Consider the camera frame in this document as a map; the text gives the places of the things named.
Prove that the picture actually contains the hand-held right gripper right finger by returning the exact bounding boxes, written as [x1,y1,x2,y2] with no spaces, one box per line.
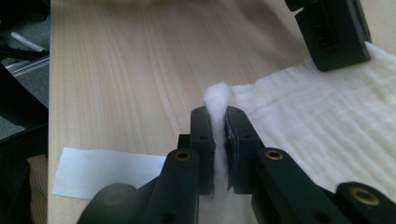
[224,105,266,195]

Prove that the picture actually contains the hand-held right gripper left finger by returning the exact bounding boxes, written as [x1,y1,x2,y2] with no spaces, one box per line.
[177,105,217,197]

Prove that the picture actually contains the white towel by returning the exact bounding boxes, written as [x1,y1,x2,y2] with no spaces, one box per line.
[198,41,396,224]

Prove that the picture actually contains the white paper label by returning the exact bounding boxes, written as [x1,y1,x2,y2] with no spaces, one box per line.
[50,146,168,201]

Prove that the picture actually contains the tan mesh fabric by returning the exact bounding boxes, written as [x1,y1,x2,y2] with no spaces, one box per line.
[25,153,49,224]

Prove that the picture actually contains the grey metal tube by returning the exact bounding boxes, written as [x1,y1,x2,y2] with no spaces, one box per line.
[10,31,49,53]

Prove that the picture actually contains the aluminium floor rail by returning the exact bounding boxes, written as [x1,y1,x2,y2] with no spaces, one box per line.
[4,55,50,77]

